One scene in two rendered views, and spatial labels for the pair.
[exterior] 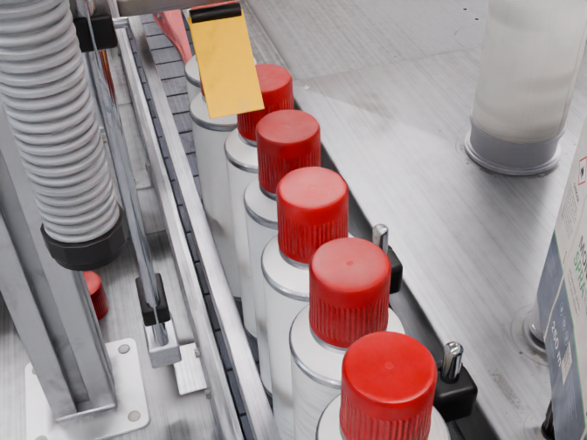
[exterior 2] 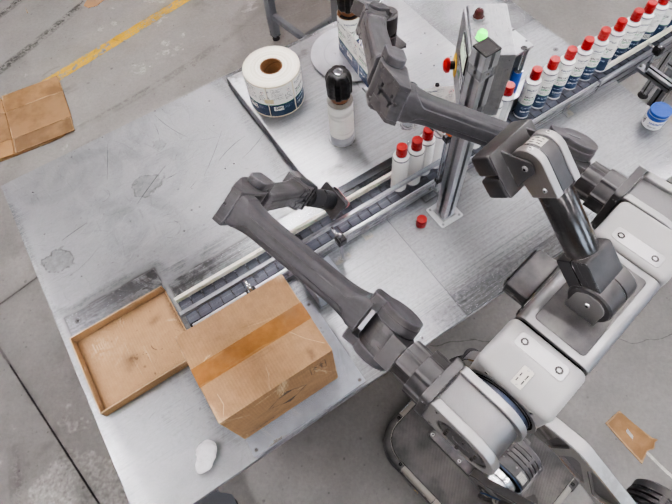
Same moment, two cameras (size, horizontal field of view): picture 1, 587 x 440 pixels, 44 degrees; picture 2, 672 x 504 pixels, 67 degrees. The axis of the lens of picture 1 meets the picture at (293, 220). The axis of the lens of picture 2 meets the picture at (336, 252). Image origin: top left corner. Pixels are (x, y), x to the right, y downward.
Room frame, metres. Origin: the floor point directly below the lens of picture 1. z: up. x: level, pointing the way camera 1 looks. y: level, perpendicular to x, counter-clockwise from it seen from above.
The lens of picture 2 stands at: (0.87, 0.92, 2.27)
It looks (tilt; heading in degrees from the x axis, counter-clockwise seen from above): 63 degrees down; 259
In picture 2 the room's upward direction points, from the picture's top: 7 degrees counter-clockwise
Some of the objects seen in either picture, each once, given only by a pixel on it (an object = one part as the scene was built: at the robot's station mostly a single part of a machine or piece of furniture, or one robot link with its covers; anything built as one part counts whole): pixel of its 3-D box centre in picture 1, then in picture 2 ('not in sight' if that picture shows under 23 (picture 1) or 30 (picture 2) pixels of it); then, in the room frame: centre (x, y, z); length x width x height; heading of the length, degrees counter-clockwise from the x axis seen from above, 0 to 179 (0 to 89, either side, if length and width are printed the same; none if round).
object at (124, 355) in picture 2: not in sight; (134, 348); (1.38, 0.31, 0.85); 0.30 x 0.26 x 0.04; 16
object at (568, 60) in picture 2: not in sight; (562, 73); (-0.20, -0.14, 0.98); 0.05 x 0.05 x 0.20
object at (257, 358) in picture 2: not in sight; (262, 358); (1.01, 0.50, 0.99); 0.30 x 0.24 x 0.27; 16
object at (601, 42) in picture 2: not in sight; (594, 54); (-0.34, -0.18, 0.98); 0.05 x 0.05 x 0.20
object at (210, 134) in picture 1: (236, 175); (414, 160); (0.40, 0.04, 0.98); 0.05 x 0.05 x 0.20
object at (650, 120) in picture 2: not in sight; (656, 116); (-0.49, 0.06, 0.87); 0.07 x 0.07 x 0.07
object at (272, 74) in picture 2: not in sight; (274, 81); (0.73, -0.48, 0.95); 0.20 x 0.20 x 0.14
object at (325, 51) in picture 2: not in sight; (350, 53); (0.41, -0.59, 0.89); 0.31 x 0.31 x 0.01
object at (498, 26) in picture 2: not in sight; (480, 61); (0.29, 0.09, 1.38); 0.17 x 0.10 x 0.19; 71
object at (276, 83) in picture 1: (272, 216); (425, 151); (0.36, 0.01, 0.98); 0.05 x 0.05 x 0.20
